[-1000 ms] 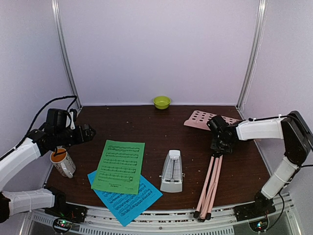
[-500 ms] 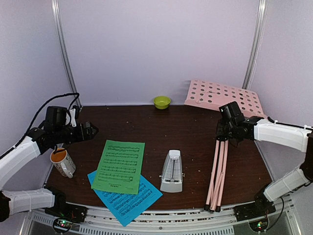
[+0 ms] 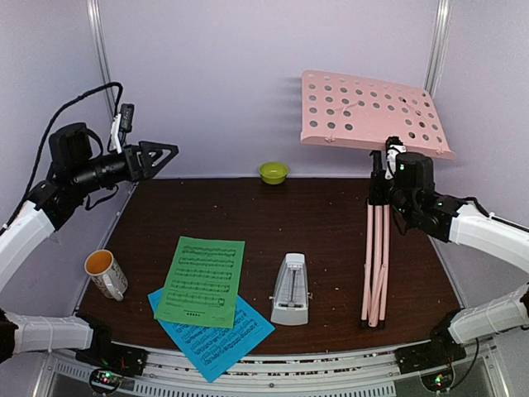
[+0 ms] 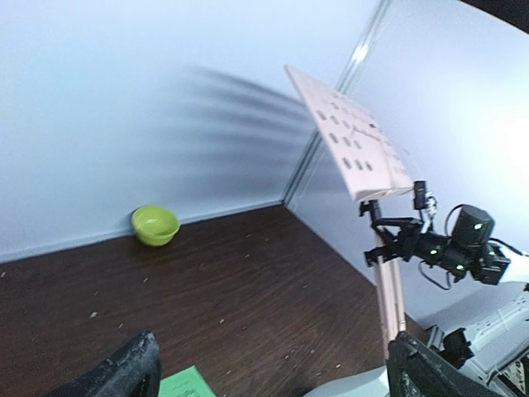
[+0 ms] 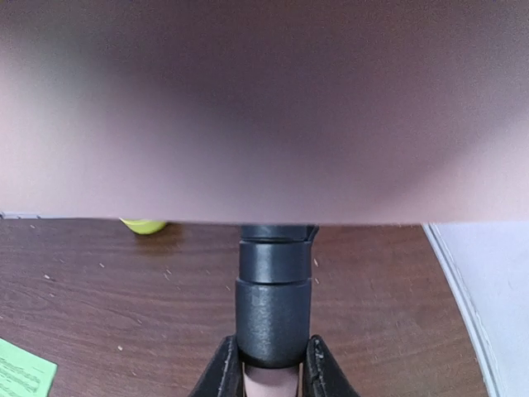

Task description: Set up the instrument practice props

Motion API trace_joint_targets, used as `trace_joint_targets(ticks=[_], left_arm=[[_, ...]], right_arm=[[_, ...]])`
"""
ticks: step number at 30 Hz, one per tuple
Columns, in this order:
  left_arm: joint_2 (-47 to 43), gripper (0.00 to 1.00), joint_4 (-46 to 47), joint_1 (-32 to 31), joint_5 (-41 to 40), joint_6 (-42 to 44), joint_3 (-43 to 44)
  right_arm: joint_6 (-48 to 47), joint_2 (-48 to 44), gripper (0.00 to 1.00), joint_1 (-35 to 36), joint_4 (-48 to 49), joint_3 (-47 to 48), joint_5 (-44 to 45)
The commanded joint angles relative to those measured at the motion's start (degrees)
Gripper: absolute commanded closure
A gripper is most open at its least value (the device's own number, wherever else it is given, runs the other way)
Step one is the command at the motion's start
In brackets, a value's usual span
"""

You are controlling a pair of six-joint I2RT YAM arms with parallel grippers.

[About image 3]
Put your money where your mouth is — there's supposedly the left aluminium corner post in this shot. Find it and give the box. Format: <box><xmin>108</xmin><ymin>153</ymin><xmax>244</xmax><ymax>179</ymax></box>
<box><xmin>85</xmin><ymin>0</ymin><xmax>140</xmax><ymax>185</ymax></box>

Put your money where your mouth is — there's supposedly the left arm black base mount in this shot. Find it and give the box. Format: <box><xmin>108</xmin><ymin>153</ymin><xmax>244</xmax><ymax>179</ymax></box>
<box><xmin>75</xmin><ymin>315</ymin><xmax>148</xmax><ymax>377</ymax></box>

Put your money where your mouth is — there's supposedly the right aluminium corner post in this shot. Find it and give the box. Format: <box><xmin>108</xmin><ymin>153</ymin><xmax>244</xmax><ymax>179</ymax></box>
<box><xmin>423</xmin><ymin>0</ymin><xmax>452</xmax><ymax>97</ymax></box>

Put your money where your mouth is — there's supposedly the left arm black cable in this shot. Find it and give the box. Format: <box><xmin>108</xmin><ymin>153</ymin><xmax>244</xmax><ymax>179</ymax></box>
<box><xmin>12</xmin><ymin>81</ymin><xmax>125</xmax><ymax>220</ymax></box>

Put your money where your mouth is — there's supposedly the yellow-green plastic bowl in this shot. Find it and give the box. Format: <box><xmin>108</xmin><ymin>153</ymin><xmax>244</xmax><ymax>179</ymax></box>
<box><xmin>259</xmin><ymin>161</ymin><xmax>289</xmax><ymax>185</ymax></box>

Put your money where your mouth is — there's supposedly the green sheet music paper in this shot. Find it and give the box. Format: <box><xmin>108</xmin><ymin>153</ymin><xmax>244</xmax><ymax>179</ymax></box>
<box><xmin>154</xmin><ymin>237</ymin><xmax>245</xmax><ymax>329</ymax></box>

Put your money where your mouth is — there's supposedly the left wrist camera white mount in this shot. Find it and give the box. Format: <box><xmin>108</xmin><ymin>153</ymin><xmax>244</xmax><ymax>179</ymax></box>
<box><xmin>107</xmin><ymin>103</ymin><xmax>135</xmax><ymax>153</ymax></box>

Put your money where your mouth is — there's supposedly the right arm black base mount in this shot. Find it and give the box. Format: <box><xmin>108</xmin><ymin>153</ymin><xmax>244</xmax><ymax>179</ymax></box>
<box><xmin>394</xmin><ymin>326</ymin><xmax>466</xmax><ymax>374</ymax></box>

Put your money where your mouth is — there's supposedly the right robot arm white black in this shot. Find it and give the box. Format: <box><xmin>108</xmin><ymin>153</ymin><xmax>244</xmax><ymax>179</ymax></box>
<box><xmin>361</xmin><ymin>142</ymin><xmax>528</xmax><ymax>366</ymax></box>

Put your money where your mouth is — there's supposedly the pink folding music stand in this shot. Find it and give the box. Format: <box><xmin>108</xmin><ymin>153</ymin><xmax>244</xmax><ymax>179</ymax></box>
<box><xmin>300</xmin><ymin>70</ymin><xmax>455</xmax><ymax>328</ymax></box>

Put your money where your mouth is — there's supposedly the front aluminium rail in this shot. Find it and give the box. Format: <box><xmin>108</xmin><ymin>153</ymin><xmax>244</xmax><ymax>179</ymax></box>
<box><xmin>41</xmin><ymin>342</ymin><xmax>509</xmax><ymax>397</ymax></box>

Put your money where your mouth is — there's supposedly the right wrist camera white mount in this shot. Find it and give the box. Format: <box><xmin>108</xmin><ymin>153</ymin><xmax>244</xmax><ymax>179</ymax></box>
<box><xmin>384</xmin><ymin>136</ymin><xmax>407</xmax><ymax>180</ymax></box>

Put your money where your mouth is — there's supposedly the blue sheet music paper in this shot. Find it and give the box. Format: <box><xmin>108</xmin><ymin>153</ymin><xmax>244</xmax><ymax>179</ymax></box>
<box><xmin>160</xmin><ymin>297</ymin><xmax>275</xmax><ymax>382</ymax></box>

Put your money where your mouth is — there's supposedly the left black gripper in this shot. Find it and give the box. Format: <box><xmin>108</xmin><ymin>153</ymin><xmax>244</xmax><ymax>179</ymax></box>
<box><xmin>70</xmin><ymin>140</ymin><xmax>179</xmax><ymax>194</ymax></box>

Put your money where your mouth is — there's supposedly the white patterned mug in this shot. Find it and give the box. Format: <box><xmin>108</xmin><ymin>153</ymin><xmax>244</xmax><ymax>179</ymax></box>
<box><xmin>84</xmin><ymin>249</ymin><xmax>128</xmax><ymax>302</ymax></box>

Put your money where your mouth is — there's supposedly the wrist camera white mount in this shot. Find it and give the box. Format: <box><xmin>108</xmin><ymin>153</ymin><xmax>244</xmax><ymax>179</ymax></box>
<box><xmin>384</xmin><ymin>136</ymin><xmax>407</xmax><ymax>180</ymax></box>
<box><xmin>107</xmin><ymin>103</ymin><xmax>135</xmax><ymax>153</ymax></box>

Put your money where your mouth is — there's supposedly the white metronome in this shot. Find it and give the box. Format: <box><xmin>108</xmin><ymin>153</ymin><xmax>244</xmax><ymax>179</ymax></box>
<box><xmin>269</xmin><ymin>253</ymin><xmax>309</xmax><ymax>327</ymax></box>

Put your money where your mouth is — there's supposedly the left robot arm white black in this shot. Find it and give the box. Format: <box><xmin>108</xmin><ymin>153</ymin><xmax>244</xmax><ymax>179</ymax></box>
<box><xmin>1</xmin><ymin>122</ymin><xmax>179</xmax><ymax>367</ymax></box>

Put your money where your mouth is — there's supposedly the aluminium corner post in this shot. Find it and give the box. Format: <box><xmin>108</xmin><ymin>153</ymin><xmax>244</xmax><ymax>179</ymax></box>
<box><xmin>85</xmin><ymin>0</ymin><xmax>140</xmax><ymax>185</ymax></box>
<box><xmin>423</xmin><ymin>0</ymin><xmax>452</xmax><ymax>97</ymax></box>

